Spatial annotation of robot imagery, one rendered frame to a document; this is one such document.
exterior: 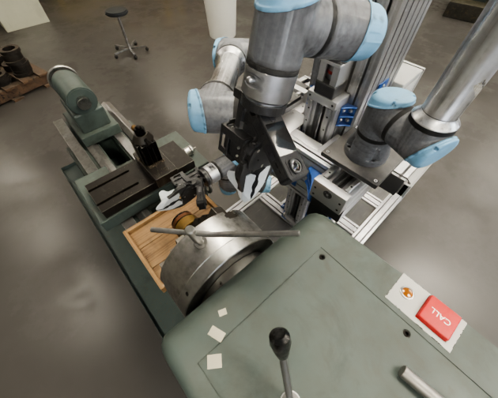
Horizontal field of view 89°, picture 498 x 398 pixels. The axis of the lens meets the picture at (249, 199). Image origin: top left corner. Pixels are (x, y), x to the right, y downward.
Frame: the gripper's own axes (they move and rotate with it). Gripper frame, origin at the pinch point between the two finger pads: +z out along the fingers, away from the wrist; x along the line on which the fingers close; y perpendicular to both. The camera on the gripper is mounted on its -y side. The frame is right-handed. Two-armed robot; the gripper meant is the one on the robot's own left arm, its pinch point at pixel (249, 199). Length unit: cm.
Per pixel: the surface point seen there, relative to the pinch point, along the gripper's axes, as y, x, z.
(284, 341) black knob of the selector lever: -22.3, 13.0, 1.8
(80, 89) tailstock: 113, -1, 26
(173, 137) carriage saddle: 81, -30, 40
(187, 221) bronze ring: 20.7, 0.2, 27.7
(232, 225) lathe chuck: 5.3, -3.2, 16.1
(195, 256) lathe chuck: 4.5, 8.6, 18.9
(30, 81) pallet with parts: 381, -9, 129
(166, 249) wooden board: 31, 3, 53
